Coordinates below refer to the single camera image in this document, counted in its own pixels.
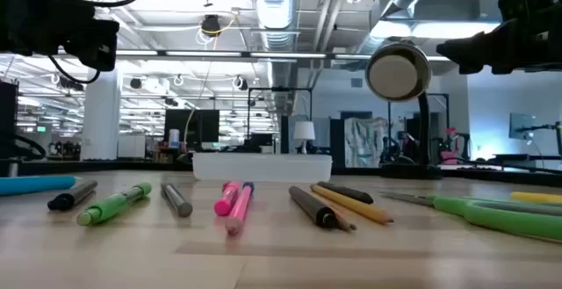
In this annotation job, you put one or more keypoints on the white canister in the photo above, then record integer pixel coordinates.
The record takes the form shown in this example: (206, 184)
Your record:
(174, 139)

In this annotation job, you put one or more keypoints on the pale draped cloth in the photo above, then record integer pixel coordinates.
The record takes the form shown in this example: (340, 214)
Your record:
(366, 142)

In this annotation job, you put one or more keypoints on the black ceiling camera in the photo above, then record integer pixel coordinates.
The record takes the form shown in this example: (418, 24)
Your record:
(211, 25)

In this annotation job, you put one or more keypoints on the pink highlighter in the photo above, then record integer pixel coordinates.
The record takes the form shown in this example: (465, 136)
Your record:
(227, 201)

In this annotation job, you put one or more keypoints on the blue marker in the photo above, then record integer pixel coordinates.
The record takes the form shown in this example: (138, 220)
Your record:
(30, 185)

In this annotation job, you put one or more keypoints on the dark cabinet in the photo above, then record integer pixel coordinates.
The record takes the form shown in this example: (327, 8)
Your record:
(8, 113)

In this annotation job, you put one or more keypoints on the yellow pencil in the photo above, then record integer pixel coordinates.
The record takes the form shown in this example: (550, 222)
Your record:
(351, 204)

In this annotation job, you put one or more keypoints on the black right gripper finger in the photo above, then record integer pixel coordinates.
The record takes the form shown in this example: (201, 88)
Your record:
(476, 49)

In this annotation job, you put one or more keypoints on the black computer monitor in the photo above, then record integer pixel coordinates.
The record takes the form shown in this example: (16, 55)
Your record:
(191, 128)

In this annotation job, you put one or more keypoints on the green pen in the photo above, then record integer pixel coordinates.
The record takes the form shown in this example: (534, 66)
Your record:
(112, 205)

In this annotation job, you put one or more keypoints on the yellow highlighter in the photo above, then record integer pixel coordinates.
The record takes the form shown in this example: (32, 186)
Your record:
(535, 197)

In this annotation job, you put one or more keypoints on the clear plastic supply box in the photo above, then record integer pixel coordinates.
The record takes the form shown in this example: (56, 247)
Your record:
(263, 168)

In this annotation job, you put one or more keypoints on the white cabinet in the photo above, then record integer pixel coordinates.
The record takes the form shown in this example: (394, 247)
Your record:
(131, 146)

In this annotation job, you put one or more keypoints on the grey pen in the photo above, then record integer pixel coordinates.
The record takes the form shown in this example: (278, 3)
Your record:
(177, 201)

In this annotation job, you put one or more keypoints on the grey metal post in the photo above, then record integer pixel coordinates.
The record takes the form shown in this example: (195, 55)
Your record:
(13, 169)

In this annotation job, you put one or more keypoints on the black desk lamp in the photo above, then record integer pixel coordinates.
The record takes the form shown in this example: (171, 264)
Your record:
(397, 76)

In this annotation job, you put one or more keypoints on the pink pencil with blue eraser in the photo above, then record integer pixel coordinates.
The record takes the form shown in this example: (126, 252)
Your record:
(239, 212)

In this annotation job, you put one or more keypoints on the black pen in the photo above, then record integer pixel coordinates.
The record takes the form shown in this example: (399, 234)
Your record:
(72, 195)
(347, 191)
(311, 205)

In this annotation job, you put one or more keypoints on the long ceiling light strip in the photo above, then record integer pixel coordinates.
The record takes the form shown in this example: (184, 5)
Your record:
(202, 53)

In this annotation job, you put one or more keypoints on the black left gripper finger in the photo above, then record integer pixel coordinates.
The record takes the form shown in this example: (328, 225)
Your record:
(94, 45)

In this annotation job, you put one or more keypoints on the green scissors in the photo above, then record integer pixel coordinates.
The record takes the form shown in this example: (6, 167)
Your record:
(492, 216)

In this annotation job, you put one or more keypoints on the monitor on black arm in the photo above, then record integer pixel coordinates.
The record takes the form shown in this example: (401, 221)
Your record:
(520, 126)

